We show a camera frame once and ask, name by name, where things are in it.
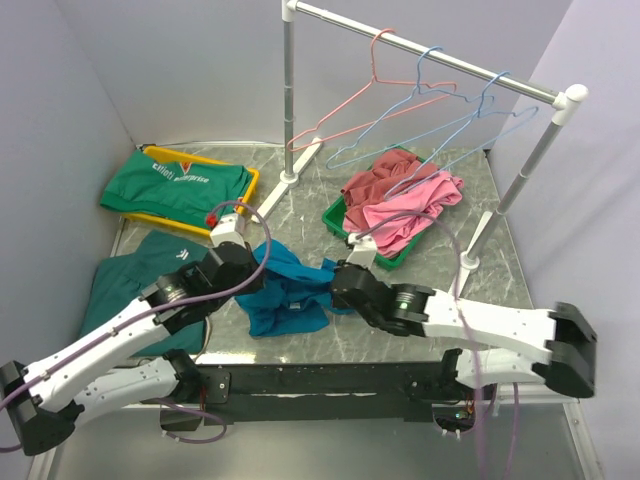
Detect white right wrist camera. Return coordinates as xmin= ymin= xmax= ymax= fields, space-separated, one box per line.
xmin=346 ymin=233 xmax=378 ymax=269

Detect silver white clothes rack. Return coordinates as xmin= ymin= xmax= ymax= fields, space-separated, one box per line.
xmin=258 ymin=1 xmax=589 ymax=293

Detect pink wire hanger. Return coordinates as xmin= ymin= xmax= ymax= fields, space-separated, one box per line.
xmin=285 ymin=28 xmax=458 ymax=153

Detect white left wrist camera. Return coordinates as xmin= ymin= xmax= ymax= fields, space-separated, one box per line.
xmin=206 ymin=212 xmax=246 ymax=247

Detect teal blue t shirt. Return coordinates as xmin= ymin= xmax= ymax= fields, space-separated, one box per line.
xmin=235 ymin=240 xmax=353 ymax=337

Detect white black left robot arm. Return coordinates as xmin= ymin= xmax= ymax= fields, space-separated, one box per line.
xmin=1 ymin=242 xmax=266 ymax=456

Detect green printed t shirt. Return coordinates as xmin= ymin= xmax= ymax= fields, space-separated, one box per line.
xmin=100 ymin=150 xmax=252 ymax=228

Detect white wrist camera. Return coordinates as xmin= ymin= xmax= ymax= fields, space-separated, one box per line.
xmin=346 ymin=233 xmax=378 ymax=269
xmin=206 ymin=212 xmax=246 ymax=247

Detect blue wire hanger middle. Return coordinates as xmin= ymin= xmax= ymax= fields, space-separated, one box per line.
xmin=325 ymin=46 xmax=501 ymax=170

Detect yellow plastic tray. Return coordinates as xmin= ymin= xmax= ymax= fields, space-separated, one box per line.
xmin=100 ymin=145 xmax=260 ymax=237

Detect green plastic tray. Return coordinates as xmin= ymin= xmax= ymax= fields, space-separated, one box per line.
xmin=321 ymin=143 xmax=441 ymax=273

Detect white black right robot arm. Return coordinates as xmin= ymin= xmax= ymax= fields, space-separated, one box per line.
xmin=329 ymin=263 xmax=598 ymax=399

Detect pink t shirt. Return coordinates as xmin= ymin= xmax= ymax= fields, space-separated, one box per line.
xmin=363 ymin=171 xmax=464 ymax=258

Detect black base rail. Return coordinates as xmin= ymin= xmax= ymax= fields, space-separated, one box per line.
xmin=170 ymin=350 xmax=474 ymax=424

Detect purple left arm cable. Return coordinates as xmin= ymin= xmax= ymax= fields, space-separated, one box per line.
xmin=0 ymin=199 xmax=272 ymax=454

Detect maroon t shirt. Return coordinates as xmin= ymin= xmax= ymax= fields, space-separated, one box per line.
xmin=341 ymin=148 xmax=438 ymax=233

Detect dark green shorts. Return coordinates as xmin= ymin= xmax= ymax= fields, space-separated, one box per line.
xmin=79 ymin=230 xmax=207 ymax=336

